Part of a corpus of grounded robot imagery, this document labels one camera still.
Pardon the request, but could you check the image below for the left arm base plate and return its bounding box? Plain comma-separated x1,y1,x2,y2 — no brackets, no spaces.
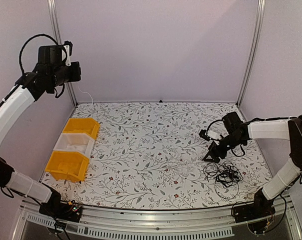
39,201,83,223

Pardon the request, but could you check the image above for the yellow plastic bin far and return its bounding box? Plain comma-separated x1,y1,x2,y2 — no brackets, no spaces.
63,117,100,140

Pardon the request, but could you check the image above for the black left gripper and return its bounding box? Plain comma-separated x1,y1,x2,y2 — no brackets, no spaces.
50,60,81,88

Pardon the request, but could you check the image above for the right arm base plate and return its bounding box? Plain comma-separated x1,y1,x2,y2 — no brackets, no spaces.
231,201,275,223

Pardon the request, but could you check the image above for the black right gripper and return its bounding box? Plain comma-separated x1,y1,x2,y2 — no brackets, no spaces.
204,133,245,163

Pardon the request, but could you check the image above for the tangled black cable bundle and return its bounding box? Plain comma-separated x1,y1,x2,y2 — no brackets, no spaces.
203,160,243,200

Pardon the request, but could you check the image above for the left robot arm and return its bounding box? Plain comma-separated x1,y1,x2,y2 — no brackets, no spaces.
0,33,81,217

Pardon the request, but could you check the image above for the translucent white plastic bin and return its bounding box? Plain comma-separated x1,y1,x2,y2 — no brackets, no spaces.
53,133,95,158

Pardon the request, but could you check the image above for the left aluminium frame post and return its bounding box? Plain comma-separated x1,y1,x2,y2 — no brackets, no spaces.
47,0,78,107

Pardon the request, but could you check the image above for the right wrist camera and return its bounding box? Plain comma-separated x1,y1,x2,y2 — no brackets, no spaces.
199,129,223,142

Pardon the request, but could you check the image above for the yellow plastic bin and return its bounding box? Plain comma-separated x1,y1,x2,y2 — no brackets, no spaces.
63,117,100,140
45,150,89,183

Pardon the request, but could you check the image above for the floral patterned table mat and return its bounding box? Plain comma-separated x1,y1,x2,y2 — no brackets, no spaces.
42,102,271,210

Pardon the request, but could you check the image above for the right aluminium frame post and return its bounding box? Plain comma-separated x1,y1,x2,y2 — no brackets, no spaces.
236,0,266,108

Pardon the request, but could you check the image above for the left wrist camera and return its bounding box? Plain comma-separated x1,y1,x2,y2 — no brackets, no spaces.
62,41,73,67

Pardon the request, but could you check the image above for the aluminium frame post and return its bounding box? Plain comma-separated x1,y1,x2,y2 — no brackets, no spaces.
236,0,266,108
47,0,78,107

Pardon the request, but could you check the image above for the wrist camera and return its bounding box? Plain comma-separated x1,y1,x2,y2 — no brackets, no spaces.
199,129,223,142
62,41,73,67

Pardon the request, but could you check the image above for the yellow plastic bin near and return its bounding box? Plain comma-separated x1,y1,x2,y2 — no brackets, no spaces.
45,150,89,183

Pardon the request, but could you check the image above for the thin white cable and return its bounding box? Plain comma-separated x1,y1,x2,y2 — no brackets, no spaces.
78,87,94,105

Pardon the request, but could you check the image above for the aluminium front rail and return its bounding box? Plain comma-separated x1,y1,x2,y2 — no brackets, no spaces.
12,194,302,240

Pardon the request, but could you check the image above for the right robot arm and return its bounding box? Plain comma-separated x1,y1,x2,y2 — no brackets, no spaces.
199,112,302,219

